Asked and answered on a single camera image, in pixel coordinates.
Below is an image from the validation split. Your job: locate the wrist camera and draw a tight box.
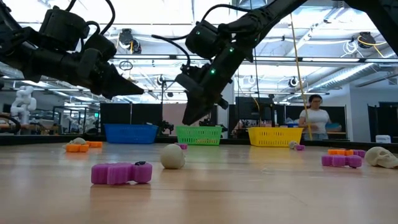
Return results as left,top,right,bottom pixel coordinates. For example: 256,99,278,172
81,30,118,63
180,62,206,80

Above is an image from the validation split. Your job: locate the blue plastic basket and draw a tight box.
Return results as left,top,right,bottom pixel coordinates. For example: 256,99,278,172
104,123,159,145

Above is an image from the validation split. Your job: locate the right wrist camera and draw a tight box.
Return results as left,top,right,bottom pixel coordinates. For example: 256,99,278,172
180,62,206,80

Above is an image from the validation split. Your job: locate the pink curtain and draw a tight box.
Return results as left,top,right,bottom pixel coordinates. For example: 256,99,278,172
162,102,187,127

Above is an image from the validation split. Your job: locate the green plastic basket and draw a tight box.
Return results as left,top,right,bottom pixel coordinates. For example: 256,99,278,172
175,125,223,147

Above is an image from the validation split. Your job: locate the yellow hanging cable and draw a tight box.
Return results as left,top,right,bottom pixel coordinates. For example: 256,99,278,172
289,12,313,141

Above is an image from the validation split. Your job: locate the person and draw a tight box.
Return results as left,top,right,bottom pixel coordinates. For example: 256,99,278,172
298,94,332,141

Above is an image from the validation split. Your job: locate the purple toy block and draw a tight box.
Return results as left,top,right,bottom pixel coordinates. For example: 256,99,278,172
321,154,363,170
90,161,154,187

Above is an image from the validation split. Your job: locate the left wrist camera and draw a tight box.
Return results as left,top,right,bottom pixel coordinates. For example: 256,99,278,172
81,30,118,63

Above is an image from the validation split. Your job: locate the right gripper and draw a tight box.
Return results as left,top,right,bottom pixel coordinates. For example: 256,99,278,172
175,60,240,126

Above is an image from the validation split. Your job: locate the yellow plastic basket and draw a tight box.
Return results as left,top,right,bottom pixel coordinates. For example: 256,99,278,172
248,126,304,148

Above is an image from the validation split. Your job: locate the black ceiling cable reel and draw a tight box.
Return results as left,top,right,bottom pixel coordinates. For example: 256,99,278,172
357,30,388,58
118,27,143,55

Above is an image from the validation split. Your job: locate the orange toy block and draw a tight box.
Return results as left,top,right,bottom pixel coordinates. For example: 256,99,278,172
65,144,90,153
327,149,354,157

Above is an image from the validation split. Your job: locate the large black screen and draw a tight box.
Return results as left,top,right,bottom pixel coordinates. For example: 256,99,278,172
234,96,276,127

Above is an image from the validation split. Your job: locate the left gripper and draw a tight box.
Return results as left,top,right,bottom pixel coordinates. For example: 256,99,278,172
23,48,145,100

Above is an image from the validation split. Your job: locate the purple toy block front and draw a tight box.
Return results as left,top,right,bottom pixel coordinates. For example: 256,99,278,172
90,161,154,187

